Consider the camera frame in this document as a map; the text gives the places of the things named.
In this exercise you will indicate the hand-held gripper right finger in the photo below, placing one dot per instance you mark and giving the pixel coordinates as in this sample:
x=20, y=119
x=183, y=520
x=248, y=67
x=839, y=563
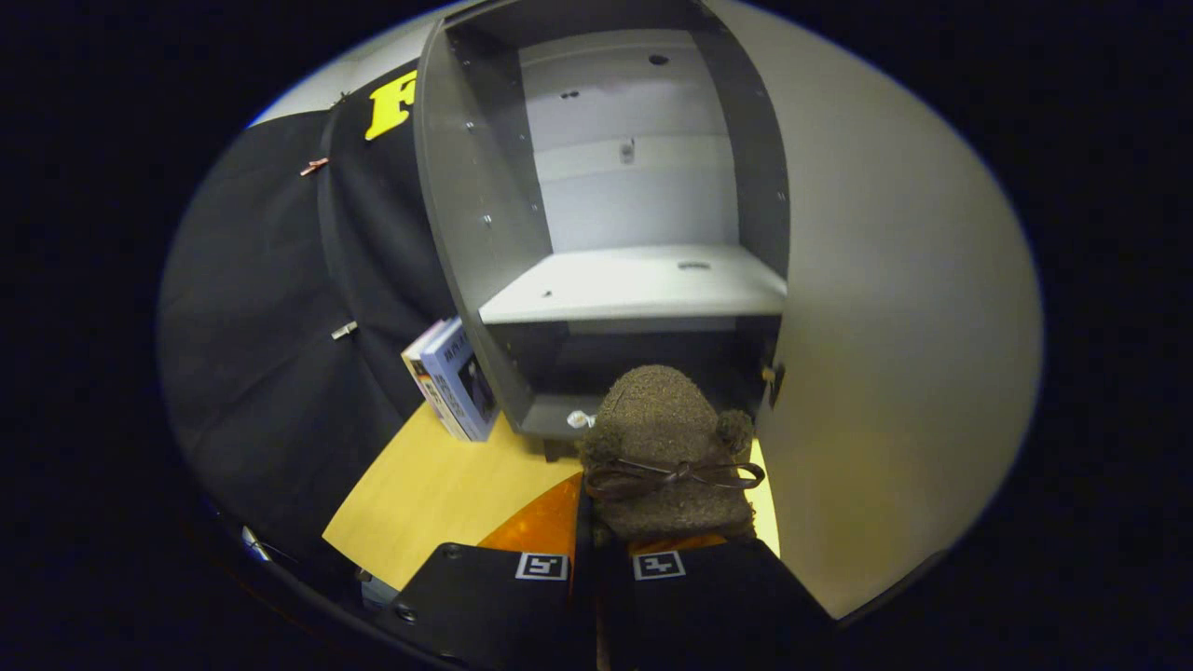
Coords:
x=708, y=606

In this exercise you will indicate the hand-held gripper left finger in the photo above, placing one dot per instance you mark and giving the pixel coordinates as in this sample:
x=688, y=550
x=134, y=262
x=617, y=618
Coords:
x=494, y=606

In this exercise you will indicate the brown fuzzy shoe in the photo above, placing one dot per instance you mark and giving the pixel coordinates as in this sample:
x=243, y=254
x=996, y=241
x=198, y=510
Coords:
x=662, y=419

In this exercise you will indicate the beige shoe cabinet door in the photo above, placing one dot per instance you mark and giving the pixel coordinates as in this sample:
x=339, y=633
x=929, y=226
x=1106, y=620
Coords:
x=895, y=326

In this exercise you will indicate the grey shoe cabinet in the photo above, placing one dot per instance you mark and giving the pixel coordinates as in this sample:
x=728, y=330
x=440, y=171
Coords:
x=475, y=205

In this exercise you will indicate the white cabinet shelf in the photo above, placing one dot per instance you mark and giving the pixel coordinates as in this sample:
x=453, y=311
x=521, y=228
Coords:
x=634, y=284

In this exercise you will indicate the blue book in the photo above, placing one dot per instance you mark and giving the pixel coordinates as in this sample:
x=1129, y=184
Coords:
x=457, y=382

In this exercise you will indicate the white book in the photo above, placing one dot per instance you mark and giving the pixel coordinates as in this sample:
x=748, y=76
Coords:
x=419, y=373

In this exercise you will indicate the white clothes peg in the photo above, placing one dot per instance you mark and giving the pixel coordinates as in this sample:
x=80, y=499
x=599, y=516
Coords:
x=344, y=330

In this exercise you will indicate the black backdrop cloth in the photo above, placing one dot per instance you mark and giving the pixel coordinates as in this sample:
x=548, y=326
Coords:
x=252, y=326

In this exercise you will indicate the brown wooden clothes peg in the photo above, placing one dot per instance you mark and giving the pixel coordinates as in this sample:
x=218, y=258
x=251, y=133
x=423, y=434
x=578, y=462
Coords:
x=314, y=167

